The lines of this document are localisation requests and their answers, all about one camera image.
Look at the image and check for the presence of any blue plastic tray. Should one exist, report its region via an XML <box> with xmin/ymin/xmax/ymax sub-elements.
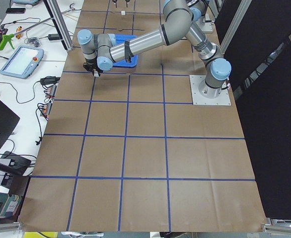
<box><xmin>113</xmin><ymin>34</ymin><xmax>138</xmax><ymax>68</ymax></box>

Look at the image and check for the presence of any black power adapter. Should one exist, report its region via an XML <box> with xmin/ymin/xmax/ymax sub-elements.
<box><xmin>47</xmin><ymin>34</ymin><xmax>60</xmax><ymax>41</ymax></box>

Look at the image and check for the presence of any black smartphone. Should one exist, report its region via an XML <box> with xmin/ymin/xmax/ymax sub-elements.
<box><xmin>6</xmin><ymin>7</ymin><xmax>26</xmax><ymax>14</ymax></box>

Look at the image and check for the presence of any orange usb hub upper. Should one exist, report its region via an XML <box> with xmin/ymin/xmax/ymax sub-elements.
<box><xmin>44</xmin><ymin>84</ymin><xmax>57</xmax><ymax>98</ymax></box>

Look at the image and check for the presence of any orange usb hub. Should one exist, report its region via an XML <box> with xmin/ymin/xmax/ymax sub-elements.
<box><xmin>39</xmin><ymin>102</ymin><xmax>53</xmax><ymax>119</ymax></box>
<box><xmin>44</xmin><ymin>84</ymin><xmax>57</xmax><ymax>98</ymax></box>

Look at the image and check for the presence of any blue teach pendant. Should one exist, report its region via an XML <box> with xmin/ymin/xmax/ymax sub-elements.
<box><xmin>0</xmin><ymin>45</ymin><xmax>44</xmax><ymax>79</ymax></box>

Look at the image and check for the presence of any orange usb hub lower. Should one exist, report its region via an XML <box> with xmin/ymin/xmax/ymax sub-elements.
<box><xmin>39</xmin><ymin>102</ymin><xmax>53</xmax><ymax>119</ymax></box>

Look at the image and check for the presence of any brown paper table cover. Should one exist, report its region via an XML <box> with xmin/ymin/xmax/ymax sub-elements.
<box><xmin>18</xmin><ymin>0</ymin><xmax>267</xmax><ymax>233</ymax></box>

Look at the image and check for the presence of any aluminium frame post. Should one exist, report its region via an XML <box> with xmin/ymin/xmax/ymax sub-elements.
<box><xmin>43</xmin><ymin>0</ymin><xmax>73</xmax><ymax>52</ymax></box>

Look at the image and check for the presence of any green handled reach grabber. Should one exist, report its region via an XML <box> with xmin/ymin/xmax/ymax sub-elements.
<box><xmin>0</xmin><ymin>6</ymin><xmax>75</xmax><ymax>51</ymax></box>

